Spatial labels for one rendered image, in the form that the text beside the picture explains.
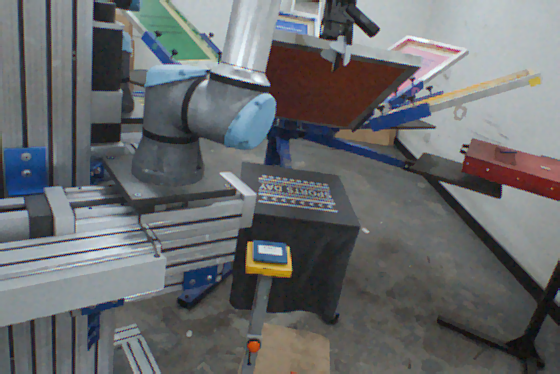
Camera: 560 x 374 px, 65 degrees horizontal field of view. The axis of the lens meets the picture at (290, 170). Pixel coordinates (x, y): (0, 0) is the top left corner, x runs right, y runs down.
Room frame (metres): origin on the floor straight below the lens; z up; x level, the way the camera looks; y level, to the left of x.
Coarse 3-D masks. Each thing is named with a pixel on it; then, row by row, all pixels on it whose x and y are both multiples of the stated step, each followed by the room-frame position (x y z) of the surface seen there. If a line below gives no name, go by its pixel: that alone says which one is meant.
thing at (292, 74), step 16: (272, 48) 1.45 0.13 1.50; (288, 48) 1.44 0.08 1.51; (272, 64) 1.55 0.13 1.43; (288, 64) 1.54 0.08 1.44; (304, 64) 1.53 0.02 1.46; (320, 64) 1.52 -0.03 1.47; (272, 80) 1.67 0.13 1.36; (288, 80) 1.66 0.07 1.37; (304, 80) 1.65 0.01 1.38; (288, 96) 1.80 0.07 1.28; (304, 96) 1.79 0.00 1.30; (288, 112) 1.98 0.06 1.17
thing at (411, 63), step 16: (288, 32) 1.42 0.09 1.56; (304, 48) 1.43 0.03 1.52; (320, 48) 1.42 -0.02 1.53; (352, 48) 1.44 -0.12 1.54; (368, 48) 1.46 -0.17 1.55; (384, 64) 1.47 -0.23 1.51; (400, 64) 1.46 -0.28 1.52; (416, 64) 1.47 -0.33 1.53; (400, 80) 1.57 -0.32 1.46; (384, 96) 1.71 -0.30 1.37; (368, 112) 1.88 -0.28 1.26; (352, 128) 2.10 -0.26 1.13
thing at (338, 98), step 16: (352, 64) 1.50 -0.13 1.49; (368, 64) 1.48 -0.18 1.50; (320, 80) 1.63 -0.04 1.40; (336, 80) 1.62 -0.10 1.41; (352, 80) 1.61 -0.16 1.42; (368, 80) 1.59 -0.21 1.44; (384, 80) 1.58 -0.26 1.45; (320, 96) 1.77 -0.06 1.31; (336, 96) 1.75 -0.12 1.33; (352, 96) 1.74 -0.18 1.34; (368, 96) 1.72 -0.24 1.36; (304, 112) 1.96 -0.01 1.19; (320, 112) 1.94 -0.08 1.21; (336, 112) 1.92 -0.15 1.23; (352, 112) 1.90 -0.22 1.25
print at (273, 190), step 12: (264, 180) 1.66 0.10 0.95; (276, 180) 1.69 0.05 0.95; (288, 180) 1.71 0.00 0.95; (300, 180) 1.74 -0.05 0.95; (264, 192) 1.54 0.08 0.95; (276, 192) 1.57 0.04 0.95; (288, 192) 1.59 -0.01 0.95; (300, 192) 1.61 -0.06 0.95; (312, 192) 1.64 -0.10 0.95; (324, 192) 1.66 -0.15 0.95; (276, 204) 1.46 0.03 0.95; (288, 204) 1.48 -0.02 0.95; (300, 204) 1.50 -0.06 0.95; (312, 204) 1.52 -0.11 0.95; (324, 204) 1.54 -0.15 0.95
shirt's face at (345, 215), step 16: (256, 176) 1.69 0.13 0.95; (288, 176) 1.76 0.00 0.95; (304, 176) 1.79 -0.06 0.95; (320, 176) 1.83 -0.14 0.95; (336, 176) 1.87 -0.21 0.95; (256, 192) 1.53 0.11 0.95; (336, 192) 1.68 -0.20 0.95; (256, 208) 1.40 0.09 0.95; (272, 208) 1.42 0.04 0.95; (288, 208) 1.45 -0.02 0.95; (304, 208) 1.47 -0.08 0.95; (352, 208) 1.56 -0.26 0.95; (352, 224) 1.42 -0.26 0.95
